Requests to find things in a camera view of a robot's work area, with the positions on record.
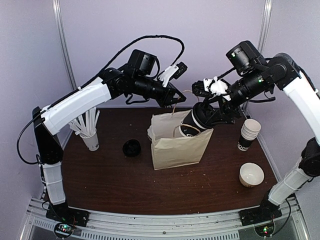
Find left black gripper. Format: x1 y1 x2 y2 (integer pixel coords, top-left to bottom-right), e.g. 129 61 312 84
133 74 187 108

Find black plastic cup lid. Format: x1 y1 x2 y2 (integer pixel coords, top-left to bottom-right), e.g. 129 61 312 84
191 102 216 130

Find black white paper coffee cup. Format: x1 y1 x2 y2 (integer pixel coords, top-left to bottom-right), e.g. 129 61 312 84
179 110 202 137

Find kraft paper takeout bag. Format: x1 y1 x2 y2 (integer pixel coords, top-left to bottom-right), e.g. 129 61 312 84
147 109 214 170

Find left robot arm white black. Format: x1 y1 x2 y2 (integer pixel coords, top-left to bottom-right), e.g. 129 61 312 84
31 49 188 222

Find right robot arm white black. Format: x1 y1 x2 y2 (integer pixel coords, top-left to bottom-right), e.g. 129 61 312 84
202 40 320 221

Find stack of paper cups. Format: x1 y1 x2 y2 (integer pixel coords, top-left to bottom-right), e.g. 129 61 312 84
237 118 262 152

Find stack of black lids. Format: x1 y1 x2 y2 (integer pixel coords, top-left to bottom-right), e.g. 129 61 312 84
122 139 141 158

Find white ceramic bowl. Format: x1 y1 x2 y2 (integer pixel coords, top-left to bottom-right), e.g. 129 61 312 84
239 162 265 188

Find paper cup holding straws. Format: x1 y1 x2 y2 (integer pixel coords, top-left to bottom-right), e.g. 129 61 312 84
79 130 100 152

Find wrapped white straws bundle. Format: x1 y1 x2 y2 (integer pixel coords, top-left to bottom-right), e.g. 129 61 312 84
68 107 100 138

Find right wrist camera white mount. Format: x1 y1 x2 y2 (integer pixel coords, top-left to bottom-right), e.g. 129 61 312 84
191 76 231 101

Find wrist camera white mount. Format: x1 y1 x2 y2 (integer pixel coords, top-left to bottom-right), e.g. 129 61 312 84
156 62 188 88
191 76 231 101

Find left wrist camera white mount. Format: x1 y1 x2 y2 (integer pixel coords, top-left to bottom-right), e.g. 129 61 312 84
156 62 188 88

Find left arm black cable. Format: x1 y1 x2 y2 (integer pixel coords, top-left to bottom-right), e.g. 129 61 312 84
16 34 186 166

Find right aluminium frame post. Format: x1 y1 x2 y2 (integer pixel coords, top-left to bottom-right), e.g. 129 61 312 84
243 0 273 112

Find aluminium frame post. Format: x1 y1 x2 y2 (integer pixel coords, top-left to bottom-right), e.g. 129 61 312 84
52 0 77 90
243 0 273 112

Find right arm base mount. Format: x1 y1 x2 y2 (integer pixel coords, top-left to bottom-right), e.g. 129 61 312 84
238 206 282 238

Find aluminium front rail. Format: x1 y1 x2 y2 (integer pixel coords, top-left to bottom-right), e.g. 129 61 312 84
17 197 311 240

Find left aluminium frame post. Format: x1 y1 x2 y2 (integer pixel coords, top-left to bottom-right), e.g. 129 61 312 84
52 0 77 90

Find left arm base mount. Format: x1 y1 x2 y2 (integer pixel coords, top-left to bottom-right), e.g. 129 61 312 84
45 202 90 239

